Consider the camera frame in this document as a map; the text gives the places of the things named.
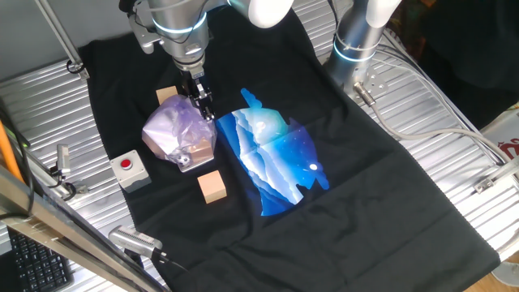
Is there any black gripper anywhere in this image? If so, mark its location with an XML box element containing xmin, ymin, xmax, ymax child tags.
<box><xmin>179</xmin><ymin>67</ymin><xmax>216</xmax><ymax>122</ymax></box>

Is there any translucent purple plastic bag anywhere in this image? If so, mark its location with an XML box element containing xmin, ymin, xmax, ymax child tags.
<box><xmin>141</xmin><ymin>94</ymin><xmax>218</xmax><ymax>167</ymax></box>

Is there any wooden block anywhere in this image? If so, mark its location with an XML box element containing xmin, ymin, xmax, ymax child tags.
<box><xmin>187</xmin><ymin>140</ymin><xmax>215</xmax><ymax>162</ymax></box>

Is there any white box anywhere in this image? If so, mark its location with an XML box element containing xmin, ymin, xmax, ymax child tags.
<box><xmin>142</xmin><ymin>121</ymin><xmax>179</xmax><ymax>160</ymax></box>

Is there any white bag with red print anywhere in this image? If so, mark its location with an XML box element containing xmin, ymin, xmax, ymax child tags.
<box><xmin>480</xmin><ymin>103</ymin><xmax>519</xmax><ymax>163</ymax></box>

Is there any light wooden cube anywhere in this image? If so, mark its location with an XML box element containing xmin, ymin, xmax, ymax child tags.
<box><xmin>155</xmin><ymin>85</ymin><xmax>179</xmax><ymax>106</ymax></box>
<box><xmin>197</xmin><ymin>170</ymin><xmax>228</xmax><ymax>204</ymax></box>

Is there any silver metal plate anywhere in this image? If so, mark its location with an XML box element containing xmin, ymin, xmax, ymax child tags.
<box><xmin>178</xmin><ymin>155</ymin><xmax>216</xmax><ymax>174</ymax></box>

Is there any grey box with red button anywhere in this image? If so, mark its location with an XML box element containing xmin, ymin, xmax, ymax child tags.
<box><xmin>109</xmin><ymin>149</ymin><xmax>152</xmax><ymax>194</ymax></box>

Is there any thin metal pole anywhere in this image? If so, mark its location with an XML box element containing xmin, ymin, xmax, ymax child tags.
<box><xmin>34</xmin><ymin>0</ymin><xmax>91</xmax><ymax>81</ymax></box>

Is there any orange rod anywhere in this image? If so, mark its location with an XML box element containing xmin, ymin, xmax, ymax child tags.
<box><xmin>0</xmin><ymin>119</ymin><xmax>25</xmax><ymax>183</ymax></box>

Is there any black cloth with blue print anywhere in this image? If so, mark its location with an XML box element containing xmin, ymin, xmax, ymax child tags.
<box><xmin>79</xmin><ymin>0</ymin><xmax>502</xmax><ymax>292</ymax></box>

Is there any black keyboard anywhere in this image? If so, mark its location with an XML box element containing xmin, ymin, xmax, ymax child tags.
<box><xmin>7</xmin><ymin>229</ymin><xmax>75</xmax><ymax>292</ymax></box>

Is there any grey shoe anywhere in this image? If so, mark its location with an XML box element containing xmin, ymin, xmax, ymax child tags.
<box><xmin>492</xmin><ymin>261</ymin><xmax>519</xmax><ymax>287</ymax></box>

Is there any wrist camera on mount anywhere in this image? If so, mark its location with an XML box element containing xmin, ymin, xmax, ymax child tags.
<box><xmin>128</xmin><ymin>14</ymin><xmax>157</xmax><ymax>55</ymax></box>

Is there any small grey camera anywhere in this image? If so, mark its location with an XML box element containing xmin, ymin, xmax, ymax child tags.
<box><xmin>55</xmin><ymin>144</ymin><xmax>72</xmax><ymax>176</ymax></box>

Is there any silver ribbed camera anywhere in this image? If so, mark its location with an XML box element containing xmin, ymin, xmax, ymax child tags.
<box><xmin>108</xmin><ymin>225</ymin><xmax>164</xmax><ymax>260</ymax></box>

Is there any black camera cable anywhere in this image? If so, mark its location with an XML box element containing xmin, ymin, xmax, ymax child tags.
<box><xmin>153</xmin><ymin>250</ymin><xmax>190</xmax><ymax>272</ymax></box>

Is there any metal camera mount rail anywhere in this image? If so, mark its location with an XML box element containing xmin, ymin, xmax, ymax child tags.
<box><xmin>15</xmin><ymin>149</ymin><xmax>88</xmax><ymax>200</ymax></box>

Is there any aluminium frame beam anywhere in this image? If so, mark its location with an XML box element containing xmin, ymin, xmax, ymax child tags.
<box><xmin>0</xmin><ymin>164</ymin><xmax>167</xmax><ymax>292</ymax></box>

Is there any black hanging cable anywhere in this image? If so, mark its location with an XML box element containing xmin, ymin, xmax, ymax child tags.
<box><xmin>0</xmin><ymin>99</ymin><xmax>36</xmax><ymax>222</ymax></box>

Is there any thin white cable bundle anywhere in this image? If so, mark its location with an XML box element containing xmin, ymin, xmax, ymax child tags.
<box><xmin>375</xmin><ymin>28</ymin><xmax>519</xmax><ymax>163</ymax></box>

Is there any thick grey base cable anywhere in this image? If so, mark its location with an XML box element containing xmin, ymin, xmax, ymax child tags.
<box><xmin>352</xmin><ymin>80</ymin><xmax>512</xmax><ymax>165</ymax></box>

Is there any metal angle bracket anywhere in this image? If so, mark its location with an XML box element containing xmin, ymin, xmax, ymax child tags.
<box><xmin>473</xmin><ymin>156</ymin><xmax>519</xmax><ymax>195</ymax></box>

